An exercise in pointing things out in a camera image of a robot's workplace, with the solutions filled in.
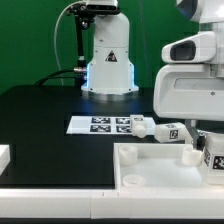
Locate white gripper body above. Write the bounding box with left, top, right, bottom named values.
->
left=153, top=64, right=224, bottom=121

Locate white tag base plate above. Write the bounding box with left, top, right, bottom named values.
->
left=66, top=116, right=131, bottom=135

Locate black cables bundle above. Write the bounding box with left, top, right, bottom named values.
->
left=34, top=68, right=88, bottom=88

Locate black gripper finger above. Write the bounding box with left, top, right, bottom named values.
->
left=185, top=119, right=204, bottom=151

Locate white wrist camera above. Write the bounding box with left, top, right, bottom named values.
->
left=161, top=31, right=216, bottom=64

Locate grey cable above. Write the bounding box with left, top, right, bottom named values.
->
left=53, top=0, right=87, bottom=87

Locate white obstacle fence rail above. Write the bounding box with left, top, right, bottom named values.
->
left=0, top=144, right=224, bottom=220

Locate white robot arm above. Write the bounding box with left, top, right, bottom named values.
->
left=81, top=0, right=224, bottom=129

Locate white square tabletop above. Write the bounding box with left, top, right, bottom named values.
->
left=114, top=143, right=224, bottom=189

